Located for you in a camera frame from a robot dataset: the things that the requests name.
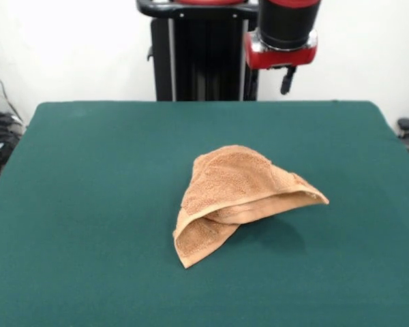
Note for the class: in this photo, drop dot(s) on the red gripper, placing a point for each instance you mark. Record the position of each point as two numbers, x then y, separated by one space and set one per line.
283 58

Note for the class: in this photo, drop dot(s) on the tan terry towel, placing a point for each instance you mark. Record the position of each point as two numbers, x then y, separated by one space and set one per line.
231 180

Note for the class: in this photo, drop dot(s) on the dark green table cloth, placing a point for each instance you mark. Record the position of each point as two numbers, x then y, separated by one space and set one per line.
88 204

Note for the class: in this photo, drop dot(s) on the black equipment pile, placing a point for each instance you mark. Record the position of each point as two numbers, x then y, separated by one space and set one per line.
0 136

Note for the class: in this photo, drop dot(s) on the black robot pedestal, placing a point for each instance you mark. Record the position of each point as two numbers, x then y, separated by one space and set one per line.
208 51

